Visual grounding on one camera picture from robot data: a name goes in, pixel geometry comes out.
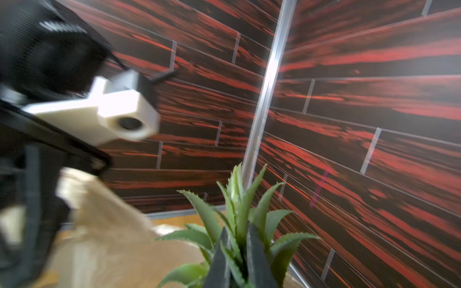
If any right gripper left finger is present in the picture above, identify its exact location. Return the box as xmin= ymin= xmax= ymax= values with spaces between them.
xmin=203 ymin=228 xmax=231 ymax=288

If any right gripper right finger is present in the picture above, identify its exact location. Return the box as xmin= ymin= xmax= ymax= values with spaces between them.
xmin=246 ymin=223 xmax=279 ymax=288

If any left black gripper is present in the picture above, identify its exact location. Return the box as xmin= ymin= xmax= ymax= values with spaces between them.
xmin=0 ymin=0 xmax=116 ymax=170

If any yellow pineapple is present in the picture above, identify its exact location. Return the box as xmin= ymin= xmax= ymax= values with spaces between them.
xmin=158 ymin=165 xmax=316 ymax=288

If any white plastic bag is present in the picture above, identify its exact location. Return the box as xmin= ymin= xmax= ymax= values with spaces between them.
xmin=0 ymin=166 xmax=224 ymax=288

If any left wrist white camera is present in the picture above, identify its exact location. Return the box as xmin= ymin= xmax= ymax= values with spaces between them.
xmin=23 ymin=70 xmax=161 ymax=146

